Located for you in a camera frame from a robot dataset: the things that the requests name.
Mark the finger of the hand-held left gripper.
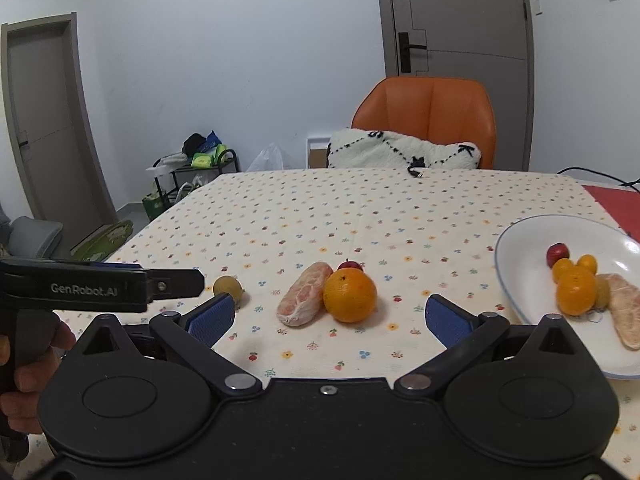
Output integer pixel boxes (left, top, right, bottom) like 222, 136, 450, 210
147, 268, 206, 303

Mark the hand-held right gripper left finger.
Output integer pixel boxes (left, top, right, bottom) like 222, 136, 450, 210
75, 294, 263, 393

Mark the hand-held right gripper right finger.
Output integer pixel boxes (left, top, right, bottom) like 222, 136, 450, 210
394, 295, 591, 391

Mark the white plate with blue rim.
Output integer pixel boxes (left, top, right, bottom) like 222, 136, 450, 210
494, 215, 640, 381

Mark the peeled pomelo piece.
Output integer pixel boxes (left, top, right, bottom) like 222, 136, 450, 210
597, 273, 640, 351
276, 261, 334, 328

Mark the large orange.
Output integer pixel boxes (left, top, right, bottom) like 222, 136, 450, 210
323, 267, 378, 324
556, 267, 598, 317

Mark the person's left hand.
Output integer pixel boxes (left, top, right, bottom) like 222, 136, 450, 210
0, 320, 76, 436

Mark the green patterned slipper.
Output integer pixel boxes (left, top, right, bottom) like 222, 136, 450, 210
70, 220, 135, 263

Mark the grey sofa seat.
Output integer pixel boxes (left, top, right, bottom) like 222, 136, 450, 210
7, 216, 64, 261

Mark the green paper bag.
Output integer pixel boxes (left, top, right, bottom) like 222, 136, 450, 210
142, 191, 168, 222

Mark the white plastic bag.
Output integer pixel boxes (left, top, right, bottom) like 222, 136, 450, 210
175, 175, 211, 202

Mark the green packet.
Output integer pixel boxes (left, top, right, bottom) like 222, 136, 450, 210
191, 145, 227, 168

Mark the black shelf rack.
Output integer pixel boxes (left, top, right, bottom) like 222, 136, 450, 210
152, 146, 240, 206

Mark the black hat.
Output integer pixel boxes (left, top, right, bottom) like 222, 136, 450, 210
181, 133, 208, 157

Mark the clear plastic bag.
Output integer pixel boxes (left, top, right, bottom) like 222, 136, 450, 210
246, 143, 286, 172

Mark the grey side door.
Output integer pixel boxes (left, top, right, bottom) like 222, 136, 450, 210
0, 12, 118, 256

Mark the white cushion with black lines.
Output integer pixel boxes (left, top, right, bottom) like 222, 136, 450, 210
326, 128, 482, 169

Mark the red table mat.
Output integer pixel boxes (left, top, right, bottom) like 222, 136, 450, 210
581, 184, 640, 241

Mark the orange chair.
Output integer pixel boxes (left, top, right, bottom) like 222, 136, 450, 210
351, 76, 497, 170

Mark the white wall panel box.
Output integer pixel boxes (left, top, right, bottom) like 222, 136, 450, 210
305, 135, 333, 169

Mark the black cable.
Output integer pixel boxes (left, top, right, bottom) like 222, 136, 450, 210
557, 166, 640, 192

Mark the black door handle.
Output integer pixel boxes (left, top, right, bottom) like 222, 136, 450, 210
398, 32, 427, 73

